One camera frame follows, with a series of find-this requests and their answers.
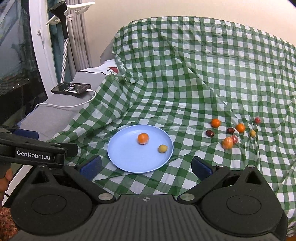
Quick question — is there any small yellow fruit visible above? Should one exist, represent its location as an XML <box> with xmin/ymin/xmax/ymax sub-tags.
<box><xmin>250</xmin><ymin>130</ymin><xmax>256</xmax><ymax>138</ymax></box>
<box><xmin>158</xmin><ymin>145</ymin><xmax>168</xmax><ymax>153</ymax></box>

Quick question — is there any white window frame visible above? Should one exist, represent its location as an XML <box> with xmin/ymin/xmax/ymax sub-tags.
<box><xmin>29</xmin><ymin>0</ymin><xmax>58</xmax><ymax>96</ymax></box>

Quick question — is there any green white checkered cloth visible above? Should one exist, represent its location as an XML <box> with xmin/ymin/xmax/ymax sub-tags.
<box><xmin>52</xmin><ymin>16</ymin><xmax>295</xmax><ymax>232</ymax></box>

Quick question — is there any black smartphone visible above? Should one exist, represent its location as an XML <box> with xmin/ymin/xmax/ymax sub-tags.
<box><xmin>51</xmin><ymin>82</ymin><xmax>91</xmax><ymax>96</ymax></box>

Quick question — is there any black white pole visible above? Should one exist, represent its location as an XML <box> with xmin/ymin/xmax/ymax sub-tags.
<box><xmin>48</xmin><ymin>1</ymin><xmax>69</xmax><ymax>83</ymax></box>

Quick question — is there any dark red date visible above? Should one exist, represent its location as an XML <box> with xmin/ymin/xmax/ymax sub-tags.
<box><xmin>206</xmin><ymin>130</ymin><xmax>215</xmax><ymax>138</ymax></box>
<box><xmin>226</xmin><ymin>128</ymin><xmax>235</xmax><ymax>135</ymax></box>

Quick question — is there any person left hand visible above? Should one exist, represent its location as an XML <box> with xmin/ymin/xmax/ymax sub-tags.
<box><xmin>0</xmin><ymin>168</ymin><xmax>13</xmax><ymax>209</ymax></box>

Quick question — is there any white charging cable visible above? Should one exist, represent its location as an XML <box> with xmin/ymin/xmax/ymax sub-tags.
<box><xmin>33</xmin><ymin>89</ymin><xmax>97</xmax><ymax>110</ymax></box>

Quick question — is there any white printed pillow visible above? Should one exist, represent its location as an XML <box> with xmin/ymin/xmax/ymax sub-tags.
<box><xmin>80</xmin><ymin>59</ymin><xmax>119</xmax><ymax>75</ymax></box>

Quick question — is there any light blue round plate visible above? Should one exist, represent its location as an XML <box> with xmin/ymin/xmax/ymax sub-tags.
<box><xmin>107</xmin><ymin>125</ymin><xmax>174</xmax><ymax>174</ymax></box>

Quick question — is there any orange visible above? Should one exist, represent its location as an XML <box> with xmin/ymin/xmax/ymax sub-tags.
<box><xmin>137</xmin><ymin>133</ymin><xmax>149</xmax><ymax>145</ymax></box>
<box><xmin>222</xmin><ymin>136</ymin><xmax>234</xmax><ymax>150</ymax></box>

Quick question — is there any grey curtain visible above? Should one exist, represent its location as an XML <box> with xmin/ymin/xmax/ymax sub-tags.
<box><xmin>67</xmin><ymin>5</ymin><xmax>91</xmax><ymax>79</ymax></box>

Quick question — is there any grey sofa armrest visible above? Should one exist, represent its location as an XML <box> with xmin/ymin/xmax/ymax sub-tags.
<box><xmin>17</xmin><ymin>69</ymin><xmax>110</xmax><ymax>142</ymax></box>

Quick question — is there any orange tangerine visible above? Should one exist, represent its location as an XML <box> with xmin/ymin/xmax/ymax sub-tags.
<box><xmin>236</xmin><ymin>123</ymin><xmax>245</xmax><ymax>133</ymax></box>
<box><xmin>211</xmin><ymin>118</ymin><xmax>221</xmax><ymax>128</ymax></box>

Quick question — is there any red fruit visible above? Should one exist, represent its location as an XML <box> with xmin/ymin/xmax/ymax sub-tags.
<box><xmin>254</xmin><ymin>117</ymin><xmax>261</xmax><ymax>125</ymax></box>
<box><xmin>231</xmin><ymin>135</ymin><xmax>238</xmax><ymax>145</ymax></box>

